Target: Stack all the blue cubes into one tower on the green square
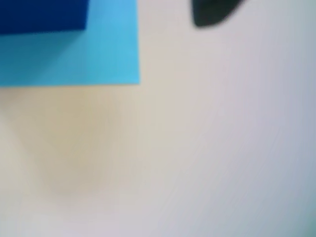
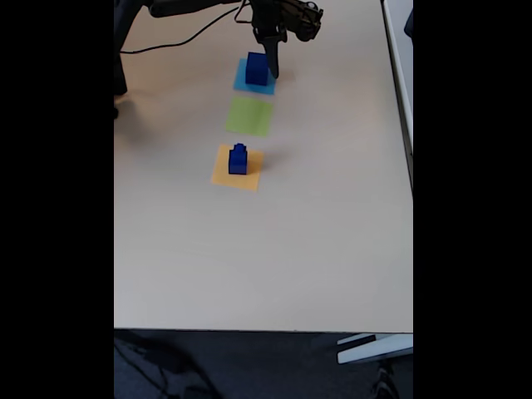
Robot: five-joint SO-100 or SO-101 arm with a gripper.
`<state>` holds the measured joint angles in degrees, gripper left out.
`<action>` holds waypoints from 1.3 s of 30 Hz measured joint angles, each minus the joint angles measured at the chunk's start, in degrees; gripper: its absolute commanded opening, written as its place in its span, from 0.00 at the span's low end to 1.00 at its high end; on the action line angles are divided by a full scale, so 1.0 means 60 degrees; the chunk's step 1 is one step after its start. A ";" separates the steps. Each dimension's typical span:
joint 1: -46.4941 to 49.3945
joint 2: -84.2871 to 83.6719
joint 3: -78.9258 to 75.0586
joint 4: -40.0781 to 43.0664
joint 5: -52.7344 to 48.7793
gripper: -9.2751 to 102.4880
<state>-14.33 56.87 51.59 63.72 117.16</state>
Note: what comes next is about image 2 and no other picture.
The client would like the orange paper square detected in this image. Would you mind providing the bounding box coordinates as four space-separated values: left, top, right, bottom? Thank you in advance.
210 144 265 192

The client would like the large blue cube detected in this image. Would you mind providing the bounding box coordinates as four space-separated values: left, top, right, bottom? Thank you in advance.
244 51 269 87

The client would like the medium blue cube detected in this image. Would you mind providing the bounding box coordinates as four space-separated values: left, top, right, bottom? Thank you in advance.
228 150 249 175

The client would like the green paper square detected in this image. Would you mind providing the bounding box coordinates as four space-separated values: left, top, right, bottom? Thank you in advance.
224 96 275 138

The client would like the black floor cable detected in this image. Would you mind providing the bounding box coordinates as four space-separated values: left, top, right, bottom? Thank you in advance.
114 332 217 399

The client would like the white table foot bar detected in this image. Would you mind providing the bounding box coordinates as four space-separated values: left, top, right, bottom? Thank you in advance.
335 332 414 365

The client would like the blue paper square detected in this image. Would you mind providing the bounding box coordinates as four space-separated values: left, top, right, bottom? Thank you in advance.
232 57 280 96

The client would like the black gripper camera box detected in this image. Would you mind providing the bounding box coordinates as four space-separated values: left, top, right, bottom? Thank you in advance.
286 0 325 42

